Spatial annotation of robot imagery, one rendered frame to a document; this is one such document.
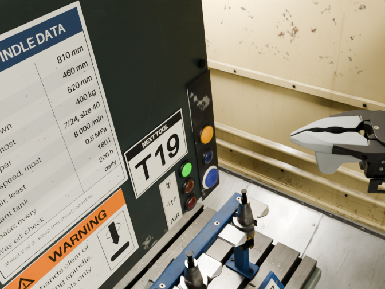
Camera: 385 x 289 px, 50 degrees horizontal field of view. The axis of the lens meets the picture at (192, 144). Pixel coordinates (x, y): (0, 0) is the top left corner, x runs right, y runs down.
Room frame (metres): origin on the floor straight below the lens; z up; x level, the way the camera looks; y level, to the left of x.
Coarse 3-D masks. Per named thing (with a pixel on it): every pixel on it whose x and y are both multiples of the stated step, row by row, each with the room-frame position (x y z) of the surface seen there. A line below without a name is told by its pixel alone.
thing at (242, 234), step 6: (222, 228) 0.70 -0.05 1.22; (228, 228) 0.69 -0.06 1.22; (234, 228) 0.69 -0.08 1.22; (222, 234) 0.68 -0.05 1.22; (228, 234) 0.67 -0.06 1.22; (234, 234) 0.67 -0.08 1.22; (240, 234) 0.67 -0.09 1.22; (246, 234) 0.67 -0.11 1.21; (222, 240) 0.66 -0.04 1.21; (228, 240) 0.65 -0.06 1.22; (234, 240) 0.65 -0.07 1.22; (240, 240) 0.65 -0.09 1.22; (246, 240) 0.65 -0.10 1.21; (234, 246) 0.64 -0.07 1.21
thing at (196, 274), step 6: (186, 264) 0.55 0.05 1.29; (186, 270) 0.54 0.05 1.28; (192, 270) 0.53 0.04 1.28; (198, 270) 0.54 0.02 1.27; (186, 276) 0.54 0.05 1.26; (192, 276) 0.53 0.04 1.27; (198, 276) 0.54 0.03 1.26; (186, 282) 0.54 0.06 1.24; (192, 282) 0.53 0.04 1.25; (198, 282) 0.53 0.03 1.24; (192, 288) 0.53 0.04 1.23
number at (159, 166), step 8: (176, 128) 0.41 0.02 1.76; (168, 136) 0.39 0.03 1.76; (176, 136) 0.40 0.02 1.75; (160, 144) 0.38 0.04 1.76; (168, 144) 0.39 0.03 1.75; (176, 144) 0.40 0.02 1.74; (152, 152) 0.37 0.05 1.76; (160, 152) 0.38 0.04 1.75; (168, 152) 0.39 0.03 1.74; (176, 152) 0.40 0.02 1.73; (152, 160) 0.37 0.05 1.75; (160, 160) 0.38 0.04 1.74; (168, 160) 0.39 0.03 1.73; (160, 168) 0.38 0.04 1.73
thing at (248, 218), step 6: (240, 198) 0.72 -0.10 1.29; (240, 204) 0.70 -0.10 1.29; (246, 204) 0.70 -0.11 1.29; (240, 210) 0.70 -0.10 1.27; (246, 210) 0.70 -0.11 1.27; (240, 216) 0.70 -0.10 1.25; (246, 216) 0.69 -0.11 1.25; (252, 216) 0.70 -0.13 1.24; (240, 222) 0.69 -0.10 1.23; (246, 222) 0.69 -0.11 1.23
